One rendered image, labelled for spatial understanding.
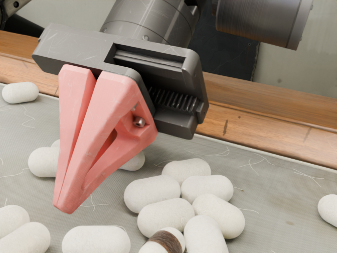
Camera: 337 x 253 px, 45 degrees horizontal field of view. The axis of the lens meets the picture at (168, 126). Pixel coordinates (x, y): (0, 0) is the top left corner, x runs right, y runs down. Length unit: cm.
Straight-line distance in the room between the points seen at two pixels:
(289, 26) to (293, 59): 200
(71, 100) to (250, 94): 23
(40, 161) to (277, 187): 17
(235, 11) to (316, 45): 198
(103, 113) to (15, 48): 32
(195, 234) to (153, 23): 13
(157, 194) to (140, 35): 10
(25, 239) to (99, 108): 8
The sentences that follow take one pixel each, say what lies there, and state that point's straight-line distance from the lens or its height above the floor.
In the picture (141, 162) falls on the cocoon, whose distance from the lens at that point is 30.
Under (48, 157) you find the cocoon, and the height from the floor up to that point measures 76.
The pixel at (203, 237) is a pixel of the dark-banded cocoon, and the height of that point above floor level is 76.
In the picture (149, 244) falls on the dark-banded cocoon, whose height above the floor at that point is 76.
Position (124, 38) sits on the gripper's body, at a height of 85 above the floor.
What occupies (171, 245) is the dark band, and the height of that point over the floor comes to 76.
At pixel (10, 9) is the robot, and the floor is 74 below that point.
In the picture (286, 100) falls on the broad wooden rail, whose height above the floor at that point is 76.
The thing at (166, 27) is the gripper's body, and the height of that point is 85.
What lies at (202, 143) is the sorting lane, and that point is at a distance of 35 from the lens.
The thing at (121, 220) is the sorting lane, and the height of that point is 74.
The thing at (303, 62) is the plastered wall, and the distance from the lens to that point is 227.
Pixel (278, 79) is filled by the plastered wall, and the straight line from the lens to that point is 231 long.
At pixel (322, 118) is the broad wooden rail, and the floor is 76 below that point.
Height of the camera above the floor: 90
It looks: 25 degrees down
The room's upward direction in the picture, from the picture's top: 5 degrees clockwise
